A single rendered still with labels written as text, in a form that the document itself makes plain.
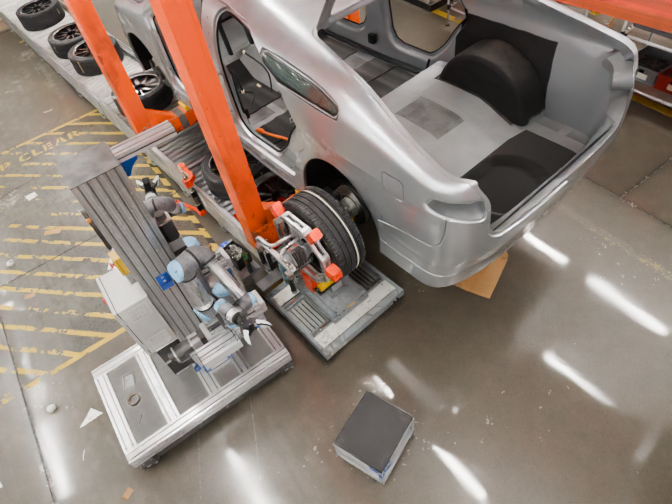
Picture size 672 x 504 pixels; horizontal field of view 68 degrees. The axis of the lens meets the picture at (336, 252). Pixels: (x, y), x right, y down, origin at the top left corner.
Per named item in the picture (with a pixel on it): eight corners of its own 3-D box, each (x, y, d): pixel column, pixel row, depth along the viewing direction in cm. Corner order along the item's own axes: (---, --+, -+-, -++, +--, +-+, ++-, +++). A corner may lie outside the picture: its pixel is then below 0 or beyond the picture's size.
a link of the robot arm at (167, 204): (169, 190, 301) (182, 199, 350) (151, 196, 300) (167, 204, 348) (176, 208, 302) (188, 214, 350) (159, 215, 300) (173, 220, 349)
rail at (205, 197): (278, 261, 428) (272, 245, 411) (269, 268, 425) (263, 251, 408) (147, 144, 563) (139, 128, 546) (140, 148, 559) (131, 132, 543)
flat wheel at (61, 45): (60, 65, 692) (51, 49, 674) (52, 47, 731) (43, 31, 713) (106, 47, 708) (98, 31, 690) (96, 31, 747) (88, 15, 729)
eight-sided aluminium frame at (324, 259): (337, 290, 350) (326, 239, 309) (330, 296, 348) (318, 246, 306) (290, 250, 380) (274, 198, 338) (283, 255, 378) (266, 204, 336)
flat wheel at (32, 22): (73, 15, 796) (65, 0, 778) (38, 34, 766) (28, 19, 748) (51, 8, 826) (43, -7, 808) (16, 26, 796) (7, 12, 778)
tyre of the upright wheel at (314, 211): (329, 179, 315) (292, 190, 375) (300, 199, 307) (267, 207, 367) (381, 264, 331) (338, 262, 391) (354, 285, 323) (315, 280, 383)
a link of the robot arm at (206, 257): (198, 237, 284) (254, 301, 295) (183, 250, 279) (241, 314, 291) (203, 235, 274) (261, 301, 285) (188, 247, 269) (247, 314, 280)
